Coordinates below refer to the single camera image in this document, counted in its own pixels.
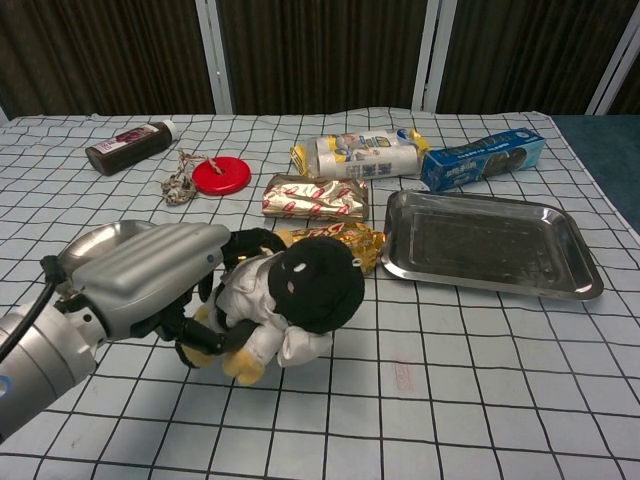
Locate white black checkered tablecloth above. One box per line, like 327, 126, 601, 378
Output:
0, 107, 640, 480

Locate blue cookie box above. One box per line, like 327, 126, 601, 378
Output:
420, 127, 547, 194

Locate dark purple juice bottle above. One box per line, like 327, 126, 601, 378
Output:
84, 118, 179, 176

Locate gold snack pack red print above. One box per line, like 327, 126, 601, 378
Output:
261, 172, 370, 223

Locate white yellow snack package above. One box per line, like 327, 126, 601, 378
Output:
291, 127, 431, 180

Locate red round disc lid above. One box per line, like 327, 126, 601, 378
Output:
191, 155, 253, 196

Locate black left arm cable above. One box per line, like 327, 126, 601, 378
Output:
0, 254, 69, 361

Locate rectangular steel tray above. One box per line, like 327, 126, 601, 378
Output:
380, 188, 605, 301

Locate gold foil snack bag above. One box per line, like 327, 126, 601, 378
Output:
277, 222, 387, 277

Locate tangled twine string bundle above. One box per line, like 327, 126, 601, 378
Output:
158, 148, 201, 206

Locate brown folding screen white frames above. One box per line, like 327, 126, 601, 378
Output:
0, 0, 640, 119

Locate round steel plate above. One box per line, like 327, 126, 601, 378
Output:
53, 219, 154, 274

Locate cow plush toy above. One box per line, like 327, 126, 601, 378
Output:
179, 237, 366, 386

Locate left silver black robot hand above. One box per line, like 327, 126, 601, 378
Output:
49, 222, 291, 369

